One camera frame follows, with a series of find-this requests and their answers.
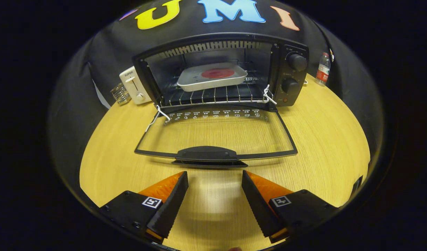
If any pink ham slice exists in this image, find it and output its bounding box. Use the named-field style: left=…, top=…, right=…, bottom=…
left=201, top=68, right=235, bottom=79

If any black oven knob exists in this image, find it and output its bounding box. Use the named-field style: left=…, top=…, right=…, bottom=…
left=286, top=52, right=308, bottom=72
left=281, top=77, right=300, bottom=93

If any clear water bottle red label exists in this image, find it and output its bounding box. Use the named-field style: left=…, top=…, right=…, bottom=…
left=315, top=52, right=331, bottom=86

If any metal wire oven rack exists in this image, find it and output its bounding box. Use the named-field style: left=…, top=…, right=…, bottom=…
left=161, top=61, right=270, bottom=106

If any glass toaster oven door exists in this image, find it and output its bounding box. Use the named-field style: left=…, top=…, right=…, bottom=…
left=134, top=105, right=298, bottom=169

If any black toaster oven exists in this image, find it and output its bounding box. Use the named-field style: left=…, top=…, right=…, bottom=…
left=133, top=32, right=309, bottom=169

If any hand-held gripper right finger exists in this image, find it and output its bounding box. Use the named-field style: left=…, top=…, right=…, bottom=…
left=241, top=170, right=339, bottom=244

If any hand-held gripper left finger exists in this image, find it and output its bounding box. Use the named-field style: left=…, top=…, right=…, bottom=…
left=99, top=171, right=189, bottom=244

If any wire mesh holder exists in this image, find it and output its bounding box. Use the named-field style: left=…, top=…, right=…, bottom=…
left=110, top=83, right=132, bottom=105

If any white rectangular plate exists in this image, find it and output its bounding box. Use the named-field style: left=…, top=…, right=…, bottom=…
left=177, top=62, right=248, bottom=92

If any white pop-up toaster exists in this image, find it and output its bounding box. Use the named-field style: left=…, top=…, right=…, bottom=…
left=119, top=66, right=152, bottom=105

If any white string tie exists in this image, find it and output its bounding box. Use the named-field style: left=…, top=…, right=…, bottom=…
left=263, top=84, right=277, bottom=105
left=145, top=105, right=171, bottom=133

